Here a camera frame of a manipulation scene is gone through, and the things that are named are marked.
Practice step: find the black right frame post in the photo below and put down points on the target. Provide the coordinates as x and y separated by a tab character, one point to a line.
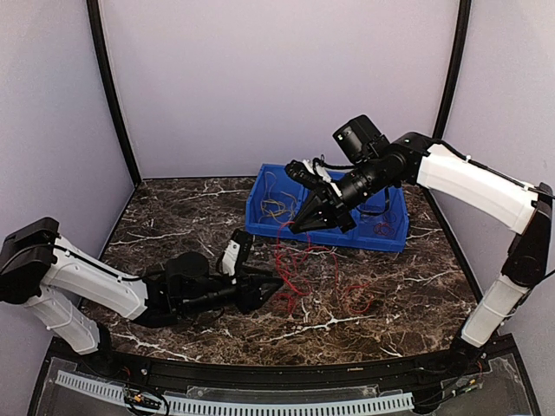
453	68

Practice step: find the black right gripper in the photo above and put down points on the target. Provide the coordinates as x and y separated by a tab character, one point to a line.
327	218

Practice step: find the blue right plastic bin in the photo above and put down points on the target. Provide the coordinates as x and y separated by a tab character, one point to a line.
384	221

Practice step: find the blue plastic bin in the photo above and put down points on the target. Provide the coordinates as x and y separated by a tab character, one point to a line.
272	203
333	237
384	221

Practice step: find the black frame post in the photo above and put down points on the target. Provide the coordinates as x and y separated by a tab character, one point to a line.
109	88
453	68

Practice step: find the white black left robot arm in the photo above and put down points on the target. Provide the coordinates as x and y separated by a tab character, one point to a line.
39	265

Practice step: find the white slotted cable duct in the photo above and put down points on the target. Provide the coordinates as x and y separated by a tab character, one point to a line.
171	404

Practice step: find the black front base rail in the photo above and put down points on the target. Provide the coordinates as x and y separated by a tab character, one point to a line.
421	372

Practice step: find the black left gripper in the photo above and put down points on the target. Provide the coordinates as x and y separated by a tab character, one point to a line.
251	285

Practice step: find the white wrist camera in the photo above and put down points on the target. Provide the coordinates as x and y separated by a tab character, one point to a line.
311	174
235	254

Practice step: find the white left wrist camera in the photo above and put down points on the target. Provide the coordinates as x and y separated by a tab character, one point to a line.
235	254

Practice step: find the blue left plastic bin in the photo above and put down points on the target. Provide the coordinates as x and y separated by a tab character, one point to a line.
272	203

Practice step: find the black left frame post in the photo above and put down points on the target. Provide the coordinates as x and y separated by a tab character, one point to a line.
109	88

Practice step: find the blue middle plastic bin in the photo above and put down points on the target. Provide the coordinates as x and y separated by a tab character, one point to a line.
333	237

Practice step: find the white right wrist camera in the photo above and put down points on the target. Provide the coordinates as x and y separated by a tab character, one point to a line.
311	174

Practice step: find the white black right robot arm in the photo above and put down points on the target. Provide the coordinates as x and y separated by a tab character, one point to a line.
377	164

